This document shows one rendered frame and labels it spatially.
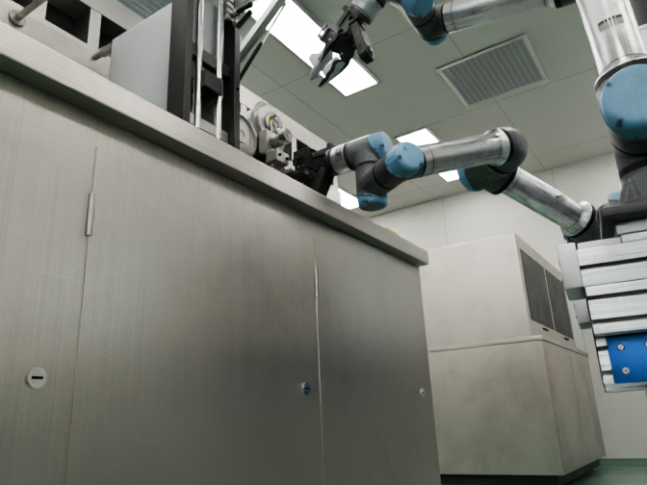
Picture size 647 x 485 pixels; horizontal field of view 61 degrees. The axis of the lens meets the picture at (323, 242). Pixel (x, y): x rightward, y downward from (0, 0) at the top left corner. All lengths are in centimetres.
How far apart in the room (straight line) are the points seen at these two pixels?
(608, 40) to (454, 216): 511
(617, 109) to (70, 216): 91
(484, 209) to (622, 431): 244
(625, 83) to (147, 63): 102
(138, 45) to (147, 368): 94
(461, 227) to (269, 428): 537
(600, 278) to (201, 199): 74
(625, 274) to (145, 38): 118
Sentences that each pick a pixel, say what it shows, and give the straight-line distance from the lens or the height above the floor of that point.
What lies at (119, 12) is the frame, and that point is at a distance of 184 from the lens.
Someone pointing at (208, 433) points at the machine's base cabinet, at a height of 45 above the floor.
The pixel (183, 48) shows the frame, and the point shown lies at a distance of 121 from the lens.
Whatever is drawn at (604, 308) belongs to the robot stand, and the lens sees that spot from 115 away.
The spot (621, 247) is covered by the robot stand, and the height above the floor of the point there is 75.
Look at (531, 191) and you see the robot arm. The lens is 167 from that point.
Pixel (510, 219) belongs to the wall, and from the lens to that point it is 603.
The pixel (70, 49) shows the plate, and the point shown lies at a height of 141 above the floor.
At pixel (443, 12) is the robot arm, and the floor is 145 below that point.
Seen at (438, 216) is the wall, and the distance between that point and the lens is 632.
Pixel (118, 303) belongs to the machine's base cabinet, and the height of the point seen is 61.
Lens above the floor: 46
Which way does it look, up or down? 18 degrees up
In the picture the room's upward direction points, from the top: 3 degrees counter-clockwise
